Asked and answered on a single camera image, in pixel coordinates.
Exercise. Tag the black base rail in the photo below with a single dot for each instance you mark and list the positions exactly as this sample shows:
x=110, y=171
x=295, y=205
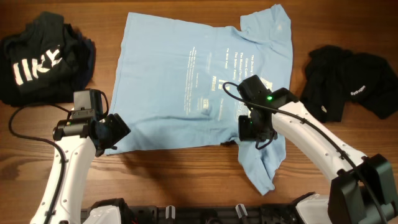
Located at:
x=263, y=214

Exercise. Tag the light blue printed t-shirt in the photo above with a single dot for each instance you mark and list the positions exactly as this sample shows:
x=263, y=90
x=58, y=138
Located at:
x=175, y=84

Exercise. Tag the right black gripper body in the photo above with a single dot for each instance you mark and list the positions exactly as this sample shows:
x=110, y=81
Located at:
x=249, y=130

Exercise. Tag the black t-shirt white letters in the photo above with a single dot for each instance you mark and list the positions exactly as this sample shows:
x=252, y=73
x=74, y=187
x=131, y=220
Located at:
x=47, y=62

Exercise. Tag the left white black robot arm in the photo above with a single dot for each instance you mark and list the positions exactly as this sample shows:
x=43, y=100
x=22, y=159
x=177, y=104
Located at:
x=77, y=143

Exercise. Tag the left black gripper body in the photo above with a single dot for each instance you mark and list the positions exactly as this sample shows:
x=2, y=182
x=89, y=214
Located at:
x=115, y=129

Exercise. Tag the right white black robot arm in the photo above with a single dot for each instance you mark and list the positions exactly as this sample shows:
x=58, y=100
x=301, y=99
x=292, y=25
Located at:
x=362, y=188

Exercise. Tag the black t-shirt small logo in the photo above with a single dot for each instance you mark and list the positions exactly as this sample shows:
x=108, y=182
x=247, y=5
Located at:
x=335, y=76

